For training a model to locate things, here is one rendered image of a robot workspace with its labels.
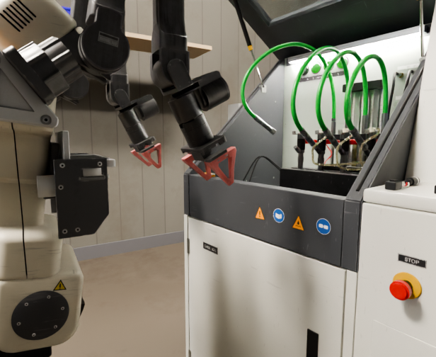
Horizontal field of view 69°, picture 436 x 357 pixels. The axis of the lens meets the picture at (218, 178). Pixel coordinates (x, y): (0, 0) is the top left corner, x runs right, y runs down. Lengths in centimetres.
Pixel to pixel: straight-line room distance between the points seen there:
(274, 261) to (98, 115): 237
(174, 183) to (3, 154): 260
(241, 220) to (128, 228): 227
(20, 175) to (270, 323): 75
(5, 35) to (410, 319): 94
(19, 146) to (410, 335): 86
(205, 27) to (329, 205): 295
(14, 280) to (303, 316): 67
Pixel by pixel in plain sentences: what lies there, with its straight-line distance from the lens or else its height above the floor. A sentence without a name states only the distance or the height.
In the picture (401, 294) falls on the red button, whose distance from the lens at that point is 72.
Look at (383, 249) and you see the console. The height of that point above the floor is 86.
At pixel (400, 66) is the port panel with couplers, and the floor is 133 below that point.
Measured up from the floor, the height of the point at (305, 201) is 93.
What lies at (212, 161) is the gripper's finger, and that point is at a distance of 62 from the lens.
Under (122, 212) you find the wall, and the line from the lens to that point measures 312.
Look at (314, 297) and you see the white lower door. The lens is 88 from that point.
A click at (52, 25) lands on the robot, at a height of 130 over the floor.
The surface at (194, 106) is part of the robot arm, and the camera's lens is 65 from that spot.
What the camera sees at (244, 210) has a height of 87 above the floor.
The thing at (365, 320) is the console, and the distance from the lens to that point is 82.
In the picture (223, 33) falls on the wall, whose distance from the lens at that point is 363.
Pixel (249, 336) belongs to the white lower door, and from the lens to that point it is 111.
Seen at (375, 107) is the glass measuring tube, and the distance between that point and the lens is 129.
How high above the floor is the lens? 109
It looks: 7 degrees down
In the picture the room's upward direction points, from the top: straight up
